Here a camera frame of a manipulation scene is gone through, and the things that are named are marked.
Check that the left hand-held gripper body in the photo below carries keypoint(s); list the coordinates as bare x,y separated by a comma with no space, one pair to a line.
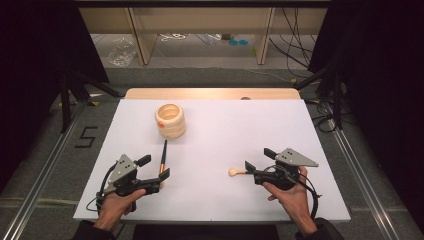
126,170

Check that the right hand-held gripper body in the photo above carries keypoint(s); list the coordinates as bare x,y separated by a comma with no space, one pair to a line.
280,176

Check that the fluffy cream-headed makeup brush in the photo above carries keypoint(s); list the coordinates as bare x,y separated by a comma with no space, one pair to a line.
234,172

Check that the cream ringed brush holder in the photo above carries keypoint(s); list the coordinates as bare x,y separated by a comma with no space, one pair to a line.
170,124

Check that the person's right hand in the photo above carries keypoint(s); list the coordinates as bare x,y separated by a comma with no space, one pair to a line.
295,200

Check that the person's left hand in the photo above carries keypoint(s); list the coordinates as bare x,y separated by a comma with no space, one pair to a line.
113,208

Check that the white table mat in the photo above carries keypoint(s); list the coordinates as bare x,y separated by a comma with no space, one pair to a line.
216,140

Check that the black metal stand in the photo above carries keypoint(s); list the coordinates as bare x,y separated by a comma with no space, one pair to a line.
66,103
333,96

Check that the wooden table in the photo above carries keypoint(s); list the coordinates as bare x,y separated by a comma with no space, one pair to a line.
200,93

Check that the clear plastic bag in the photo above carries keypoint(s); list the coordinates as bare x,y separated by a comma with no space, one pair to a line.
121,52

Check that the blue disc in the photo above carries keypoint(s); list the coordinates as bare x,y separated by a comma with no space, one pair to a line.
233,42
243,42

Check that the dark curtain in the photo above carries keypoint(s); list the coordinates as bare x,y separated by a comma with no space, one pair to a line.
36,66
383,83

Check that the wooden shelf unit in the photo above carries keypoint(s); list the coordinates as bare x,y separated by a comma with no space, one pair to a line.
206,20

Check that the metal floor rail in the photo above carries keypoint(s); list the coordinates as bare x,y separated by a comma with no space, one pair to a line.
361,180
40,186

